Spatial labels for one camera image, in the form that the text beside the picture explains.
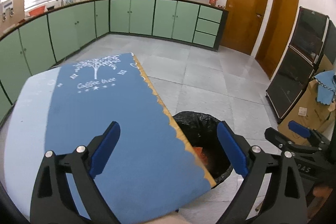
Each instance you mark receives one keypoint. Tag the black glass cabinet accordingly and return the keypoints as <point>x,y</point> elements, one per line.
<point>312,40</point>

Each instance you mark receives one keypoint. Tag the brown cardboard box on counter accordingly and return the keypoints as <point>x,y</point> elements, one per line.
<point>12,12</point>

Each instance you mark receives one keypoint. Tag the cardboard box on floor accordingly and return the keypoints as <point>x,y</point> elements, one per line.
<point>307,111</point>

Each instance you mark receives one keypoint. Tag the person's left hand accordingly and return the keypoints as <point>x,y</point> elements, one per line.
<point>172,218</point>

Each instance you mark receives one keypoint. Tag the person's right hand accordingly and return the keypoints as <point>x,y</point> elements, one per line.
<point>321,193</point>

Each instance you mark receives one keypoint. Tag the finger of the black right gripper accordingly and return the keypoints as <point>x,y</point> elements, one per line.
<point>302,129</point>
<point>279,140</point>

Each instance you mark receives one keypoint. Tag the orange foam net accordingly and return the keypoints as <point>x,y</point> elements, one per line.
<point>202,156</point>

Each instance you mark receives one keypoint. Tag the brown wooden door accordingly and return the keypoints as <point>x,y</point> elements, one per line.
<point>243,24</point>
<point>276,34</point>

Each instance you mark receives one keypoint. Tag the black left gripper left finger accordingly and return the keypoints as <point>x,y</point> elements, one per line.
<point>52,201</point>

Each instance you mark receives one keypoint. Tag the red basin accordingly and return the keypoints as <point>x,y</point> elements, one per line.
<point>37,11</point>

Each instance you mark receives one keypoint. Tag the green lower kitchen cabinets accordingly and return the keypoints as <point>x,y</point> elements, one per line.
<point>49,38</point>

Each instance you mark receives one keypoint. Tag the blue cloth on box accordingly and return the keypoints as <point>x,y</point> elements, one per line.
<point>326,87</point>

